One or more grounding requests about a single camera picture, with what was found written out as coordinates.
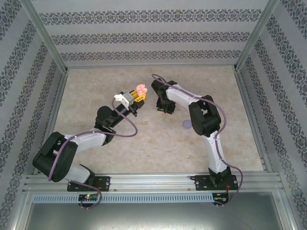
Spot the pink earbud charging case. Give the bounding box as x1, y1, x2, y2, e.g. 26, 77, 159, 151
135, 83, 148, 95

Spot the grey metal panel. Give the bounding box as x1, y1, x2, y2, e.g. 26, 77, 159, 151
14, 191, 297, 230

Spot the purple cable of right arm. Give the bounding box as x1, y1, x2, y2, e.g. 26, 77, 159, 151
151, 73, 243, 206

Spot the aluminium frame post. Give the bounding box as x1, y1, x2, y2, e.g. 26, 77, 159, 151
233, 0, 282, 72
19, 0, 70, 74

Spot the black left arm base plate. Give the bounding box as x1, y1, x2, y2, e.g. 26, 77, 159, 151
67, 176, 111, 192

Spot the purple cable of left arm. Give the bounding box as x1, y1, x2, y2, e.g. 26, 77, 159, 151
47, 97, 139, 210

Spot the aluminium side rail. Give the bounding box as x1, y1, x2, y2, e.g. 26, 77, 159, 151
234, 67, 273, 173
45, 68, 70, 138

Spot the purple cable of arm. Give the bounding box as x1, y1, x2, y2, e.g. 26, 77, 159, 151
151, 73, 243, 206
47, 97, 139, 210

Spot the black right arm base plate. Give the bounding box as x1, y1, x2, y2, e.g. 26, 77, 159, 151
193, 174, 239, 192

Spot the aluminium mounting rail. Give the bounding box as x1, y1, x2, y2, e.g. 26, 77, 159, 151
23, 173, 283, 193

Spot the grey slotted cable duct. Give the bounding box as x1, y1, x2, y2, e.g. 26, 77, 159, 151
32, 193, 214, 204

